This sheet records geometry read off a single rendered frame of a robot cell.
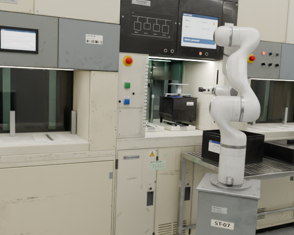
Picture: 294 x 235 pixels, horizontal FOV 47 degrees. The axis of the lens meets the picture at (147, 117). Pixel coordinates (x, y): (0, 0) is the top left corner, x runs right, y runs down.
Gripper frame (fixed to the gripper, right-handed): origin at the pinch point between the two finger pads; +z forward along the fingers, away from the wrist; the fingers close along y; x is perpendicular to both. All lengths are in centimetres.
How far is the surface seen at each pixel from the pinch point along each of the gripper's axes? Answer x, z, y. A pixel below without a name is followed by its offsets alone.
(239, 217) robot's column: -54, -80, -34
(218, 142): -31.0, -29.1, -7.5
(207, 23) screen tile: 44.5, 2.0, 1.8
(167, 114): -20.2, 27.8, -10.9
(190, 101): -9.8, 22.0, 4.5
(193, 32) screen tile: 37.6, 2.0, -9.3
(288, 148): -33, -46, 33
